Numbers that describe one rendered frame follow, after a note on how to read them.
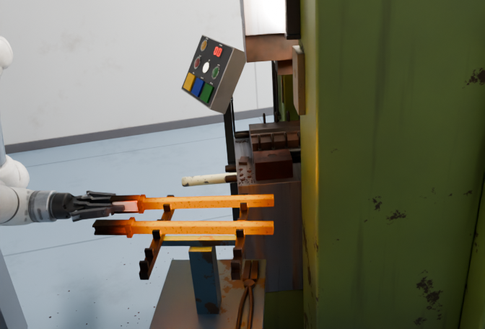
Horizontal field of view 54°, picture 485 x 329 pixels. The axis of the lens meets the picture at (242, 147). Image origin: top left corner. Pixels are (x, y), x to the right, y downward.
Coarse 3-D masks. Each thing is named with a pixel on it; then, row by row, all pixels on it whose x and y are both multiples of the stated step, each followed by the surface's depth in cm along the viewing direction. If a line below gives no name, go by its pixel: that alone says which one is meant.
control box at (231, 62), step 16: (208, 48) 217; (224, 48) 204; (192, 64) 226; (224, 64) 201; (240, 64) 202; (208, 80) 210; (224, 80) 201; (192, 96) 218; (224, 96) 204; (224, 112) 207
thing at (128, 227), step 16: (96, 224) 123; (112, 224) 122; (128, 224) 121; (144, 224) 122; (160, 224) 121; (176, 224) 121; (192, 224) 120; (208, 224) 120; (224, 224) 120; (240, 224) 119; (256, 224) 119; (272, 224) 118
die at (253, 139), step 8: (296, 120) 180; (256, 128) 173; (264, 128) 170; (256, 136) 166; (264, 136) 166; (280, 136) 165; (288, 136) 165; (296, 136) 164; (256, 144) 162; (264, 144) 162; (280, 144) 162; (288, 144) 162; (296, 144) 163
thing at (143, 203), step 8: (112, 200) 132; (120, 200) 132; (128, 200) 132; (136, 200) 131; (144, 200) 133; (152, 200) 133; (160, 200) 132; (168, 200) 132; (176, 200) 132; (184, 200) 131; (192, 200) 131; (200, 200) 131; (208, 200) 131; (216, 200) 130; (224, 200) 130; (232, 200) 130; (240, 200) 129; (248, 200) 129; (256, 200) 129; (264, 200) 129; (272, 200) 129; (144, 208) 132; (152, 208) 132; (160, 208) 132; (176, 208) 132; (184, 208) 131; (192, 208) 131; (200, 208) 131; (208, 208) 131
